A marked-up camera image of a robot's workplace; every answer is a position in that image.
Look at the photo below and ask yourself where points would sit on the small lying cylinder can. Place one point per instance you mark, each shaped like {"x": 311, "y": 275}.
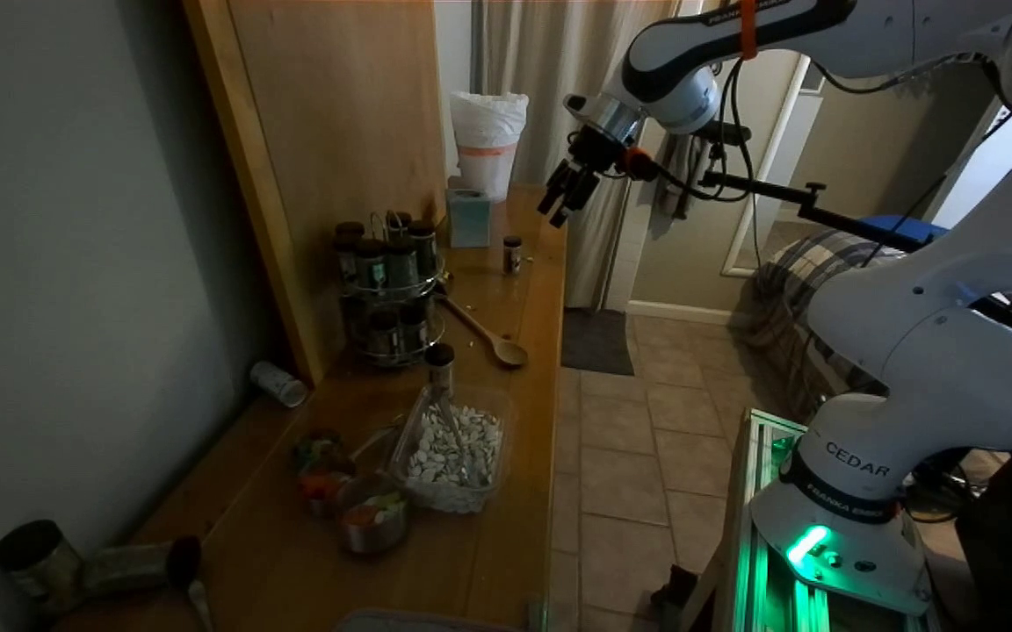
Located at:
{"x": 281, "y": 382}

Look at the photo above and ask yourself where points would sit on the dark metal tube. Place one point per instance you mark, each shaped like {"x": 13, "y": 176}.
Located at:
{"x": 132, "y": 561}

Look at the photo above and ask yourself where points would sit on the dark door mat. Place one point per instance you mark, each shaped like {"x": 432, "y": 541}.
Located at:
{"x": 600, "y": 341}

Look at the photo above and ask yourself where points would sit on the plaid bedding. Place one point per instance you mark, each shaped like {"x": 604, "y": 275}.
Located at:
{"x": 810, "y": 292}

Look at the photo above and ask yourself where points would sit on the beige curtain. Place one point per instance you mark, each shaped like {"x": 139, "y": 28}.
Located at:
{"x": 529, "y": 56}

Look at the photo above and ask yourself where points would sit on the plywood board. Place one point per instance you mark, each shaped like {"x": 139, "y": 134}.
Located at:
{"x": 331, "y": 107}

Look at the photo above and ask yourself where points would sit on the small black floor object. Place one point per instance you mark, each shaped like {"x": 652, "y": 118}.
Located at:
{"x": 678, "y": 589}

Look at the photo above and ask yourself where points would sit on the blue tissue box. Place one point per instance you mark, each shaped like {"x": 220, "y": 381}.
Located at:
{"x": 471, "y": 221}

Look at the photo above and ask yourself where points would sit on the small glass jar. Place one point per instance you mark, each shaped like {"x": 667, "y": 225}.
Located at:
{"x": 371, "y": 519}

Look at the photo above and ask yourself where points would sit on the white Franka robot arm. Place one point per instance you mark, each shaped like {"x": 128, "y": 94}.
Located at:
{"x": 941, "y": 337}

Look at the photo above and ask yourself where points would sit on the wooden dresser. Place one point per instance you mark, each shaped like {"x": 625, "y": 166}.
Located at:
{"x": 508, "y": 550}

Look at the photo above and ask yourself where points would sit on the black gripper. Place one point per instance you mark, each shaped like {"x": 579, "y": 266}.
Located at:
{"x": 600, "y": 147}

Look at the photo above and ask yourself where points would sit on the silver spice jar stand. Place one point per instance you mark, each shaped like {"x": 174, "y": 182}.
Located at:
{"x": 388, "y": 354}

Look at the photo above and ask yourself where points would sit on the bag of colourful items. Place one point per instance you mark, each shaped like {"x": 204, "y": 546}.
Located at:
{"x": 323, "y": 474}

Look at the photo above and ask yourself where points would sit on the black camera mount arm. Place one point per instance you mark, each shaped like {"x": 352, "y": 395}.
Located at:
{"x": 817, "y": 200}

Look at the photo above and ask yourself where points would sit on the blue cushion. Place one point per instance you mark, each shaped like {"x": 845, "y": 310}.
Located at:
{"x": 898, "y": 228}

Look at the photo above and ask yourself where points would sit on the bag of white pieces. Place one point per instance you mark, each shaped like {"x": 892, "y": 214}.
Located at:
{"x": 454, "y": 457}

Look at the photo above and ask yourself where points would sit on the wooden spoon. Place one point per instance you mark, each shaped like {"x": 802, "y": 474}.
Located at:
{"x": 508, "y": 347}

